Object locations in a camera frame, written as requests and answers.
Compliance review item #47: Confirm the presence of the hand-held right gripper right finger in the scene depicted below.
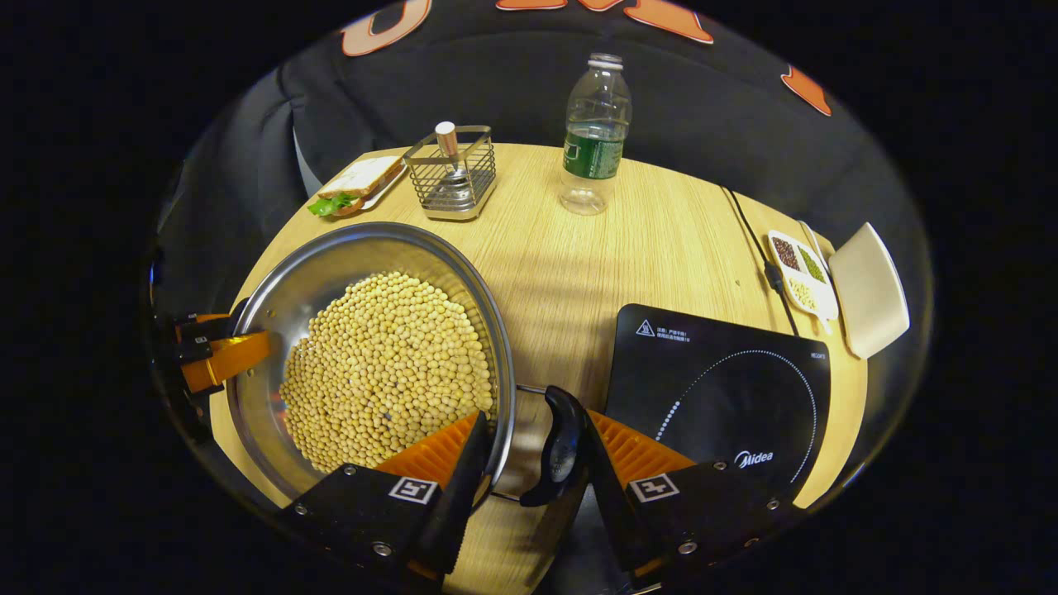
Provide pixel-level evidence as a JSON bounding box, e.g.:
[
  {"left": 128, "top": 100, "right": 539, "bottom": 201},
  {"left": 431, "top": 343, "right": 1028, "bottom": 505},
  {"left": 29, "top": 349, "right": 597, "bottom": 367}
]
[{"left": 582, "top": 409, "right": 808, "bottom": 593}]

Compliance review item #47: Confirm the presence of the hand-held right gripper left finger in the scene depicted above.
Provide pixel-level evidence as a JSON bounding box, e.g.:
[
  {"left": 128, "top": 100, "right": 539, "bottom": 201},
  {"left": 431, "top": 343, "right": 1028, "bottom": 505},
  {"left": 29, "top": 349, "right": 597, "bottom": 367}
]
[{"left": 277, "top": 410, "right": 494, "bottom": 581}]

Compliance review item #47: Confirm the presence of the stainless steel pot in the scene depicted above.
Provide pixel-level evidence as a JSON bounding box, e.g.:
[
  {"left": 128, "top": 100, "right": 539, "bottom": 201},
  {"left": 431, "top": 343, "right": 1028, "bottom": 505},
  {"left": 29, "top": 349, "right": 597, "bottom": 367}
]
[{"left": 223, "top": 221, "right": 593, "bottom": 507}]

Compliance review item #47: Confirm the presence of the pile of soybeans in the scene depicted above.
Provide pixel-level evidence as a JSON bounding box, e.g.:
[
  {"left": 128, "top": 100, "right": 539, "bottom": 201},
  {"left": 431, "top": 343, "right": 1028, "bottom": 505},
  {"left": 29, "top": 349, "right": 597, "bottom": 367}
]
[{"left": 279, "top": 271, "right": 495, "bottom": 474}]

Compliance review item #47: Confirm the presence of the black induction cooktop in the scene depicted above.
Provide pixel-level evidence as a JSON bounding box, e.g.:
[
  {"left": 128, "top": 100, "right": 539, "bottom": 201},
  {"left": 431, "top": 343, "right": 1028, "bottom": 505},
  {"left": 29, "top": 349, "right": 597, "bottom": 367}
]
[{"left": 603, "top": 303, "right": 832, "bottom": 507}]

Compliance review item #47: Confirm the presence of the sandwich with lettuce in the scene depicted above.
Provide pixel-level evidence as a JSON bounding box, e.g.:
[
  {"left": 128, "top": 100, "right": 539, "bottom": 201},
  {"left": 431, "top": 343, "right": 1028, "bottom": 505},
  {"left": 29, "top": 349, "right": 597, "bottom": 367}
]
[{"left": 307, "top": 156, "right": 404, "bottom": 217}]

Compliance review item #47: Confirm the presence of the small white plate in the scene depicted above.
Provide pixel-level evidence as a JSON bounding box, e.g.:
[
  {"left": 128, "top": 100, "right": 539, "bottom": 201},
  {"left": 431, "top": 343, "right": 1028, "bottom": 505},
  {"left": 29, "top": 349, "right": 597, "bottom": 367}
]
[{"left": 337, "top": 164, "right": 409, "bottom": 217}]

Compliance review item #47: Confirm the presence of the white divided tray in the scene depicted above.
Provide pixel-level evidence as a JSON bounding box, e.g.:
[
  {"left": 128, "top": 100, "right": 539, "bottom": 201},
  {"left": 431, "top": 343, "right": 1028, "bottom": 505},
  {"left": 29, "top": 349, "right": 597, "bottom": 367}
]
[{"left": 766, "top": 229, "right": 841, "bottom": 333}]

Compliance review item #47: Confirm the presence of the white toaster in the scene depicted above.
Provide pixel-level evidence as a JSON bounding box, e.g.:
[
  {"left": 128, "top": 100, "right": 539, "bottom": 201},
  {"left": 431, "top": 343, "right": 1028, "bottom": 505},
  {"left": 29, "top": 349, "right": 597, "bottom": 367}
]
[{"left": 828, "top": 221, "right": 911, "bottom": 361}]

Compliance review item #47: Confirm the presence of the clear plastic water bottle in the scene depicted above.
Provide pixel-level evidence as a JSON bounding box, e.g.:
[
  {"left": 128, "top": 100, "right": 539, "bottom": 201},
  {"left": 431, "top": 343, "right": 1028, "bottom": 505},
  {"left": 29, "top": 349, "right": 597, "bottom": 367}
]
[{"left": 559, "top": 53, "right": 634, "bottom": 217}]

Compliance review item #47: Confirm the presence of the metal wire rack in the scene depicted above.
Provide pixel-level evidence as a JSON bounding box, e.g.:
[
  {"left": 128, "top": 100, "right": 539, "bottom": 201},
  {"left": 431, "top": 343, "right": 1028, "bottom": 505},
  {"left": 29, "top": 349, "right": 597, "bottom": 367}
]
[{"left": 403, "top": 124, "right": 498, "bottom": 222}]

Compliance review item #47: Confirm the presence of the black power cable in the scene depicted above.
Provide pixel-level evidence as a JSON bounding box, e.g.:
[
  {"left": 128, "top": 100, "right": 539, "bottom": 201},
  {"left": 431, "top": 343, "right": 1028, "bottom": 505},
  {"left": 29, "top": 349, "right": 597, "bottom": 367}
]
[{"left": 722, "top": 188, "right": 802, "bottom": 337}]

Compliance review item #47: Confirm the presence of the wooden-handled tool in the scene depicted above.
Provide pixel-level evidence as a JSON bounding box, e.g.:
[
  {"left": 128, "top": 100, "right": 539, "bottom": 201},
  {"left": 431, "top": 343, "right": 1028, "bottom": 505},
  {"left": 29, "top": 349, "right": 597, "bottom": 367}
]
[{"left": 435, "top": 121, "right": 462, "bottom": 179}]

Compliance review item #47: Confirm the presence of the white toaster cable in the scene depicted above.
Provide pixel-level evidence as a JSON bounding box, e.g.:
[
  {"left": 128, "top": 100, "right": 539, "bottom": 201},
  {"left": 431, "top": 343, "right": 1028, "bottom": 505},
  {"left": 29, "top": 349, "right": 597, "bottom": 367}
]
[{"left": 797, "top": 220, "right": 832, "bottom": 278}]

